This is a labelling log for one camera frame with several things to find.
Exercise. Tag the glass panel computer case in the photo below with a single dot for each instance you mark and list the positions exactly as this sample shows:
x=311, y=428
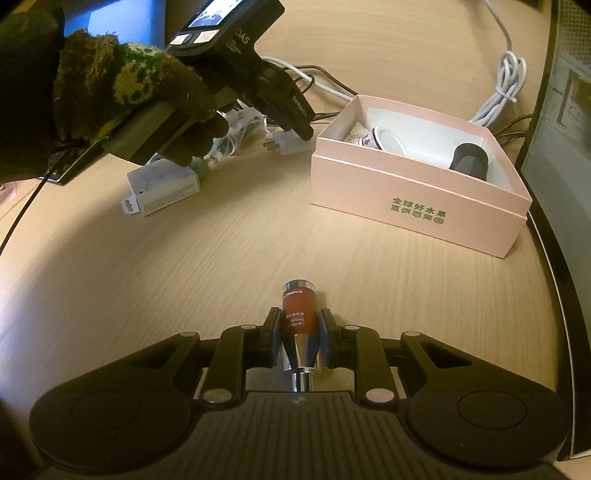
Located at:
x=568, y=184

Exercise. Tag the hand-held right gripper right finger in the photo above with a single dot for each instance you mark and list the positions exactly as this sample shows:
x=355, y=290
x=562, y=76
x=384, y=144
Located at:
x=324, y=337

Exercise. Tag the black cylindrical object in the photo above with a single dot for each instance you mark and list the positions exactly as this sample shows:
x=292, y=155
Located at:
x=471, y=161

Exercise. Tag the white small carton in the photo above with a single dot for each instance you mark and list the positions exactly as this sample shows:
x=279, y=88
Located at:
x=161, y=189

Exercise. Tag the clear plastic bag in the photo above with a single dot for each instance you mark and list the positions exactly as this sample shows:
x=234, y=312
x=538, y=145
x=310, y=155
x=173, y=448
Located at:
x=235, y=134

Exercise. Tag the red-brown lip serum bottle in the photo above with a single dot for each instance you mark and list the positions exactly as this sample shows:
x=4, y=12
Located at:
x=299, y=314

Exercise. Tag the white power plug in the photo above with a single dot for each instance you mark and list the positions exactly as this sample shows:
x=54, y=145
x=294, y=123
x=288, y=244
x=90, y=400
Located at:
x=288, y=143

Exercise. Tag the pink cardboard box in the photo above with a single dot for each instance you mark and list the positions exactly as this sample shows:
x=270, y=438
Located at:
x=415, y=203

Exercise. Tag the dark flat tablet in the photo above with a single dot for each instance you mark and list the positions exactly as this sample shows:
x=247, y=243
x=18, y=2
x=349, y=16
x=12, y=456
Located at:
x=69, y=168

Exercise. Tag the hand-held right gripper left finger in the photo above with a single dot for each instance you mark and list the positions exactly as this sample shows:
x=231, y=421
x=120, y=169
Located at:
x=277, y=337

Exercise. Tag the computer monitor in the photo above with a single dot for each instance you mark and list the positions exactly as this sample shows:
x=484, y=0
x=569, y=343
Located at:
x=124, y=18

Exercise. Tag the person's left hand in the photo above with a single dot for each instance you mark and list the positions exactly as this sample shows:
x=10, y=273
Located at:
x=115, y=83

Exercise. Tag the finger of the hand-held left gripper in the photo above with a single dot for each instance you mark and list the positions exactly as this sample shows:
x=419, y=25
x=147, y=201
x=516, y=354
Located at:
x=304, y=129

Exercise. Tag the white round jar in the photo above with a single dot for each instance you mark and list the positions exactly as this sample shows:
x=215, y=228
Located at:
x=385, y=141

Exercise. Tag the person's left forearm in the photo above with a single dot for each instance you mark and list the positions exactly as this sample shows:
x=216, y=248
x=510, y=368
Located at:
x=25, y=92

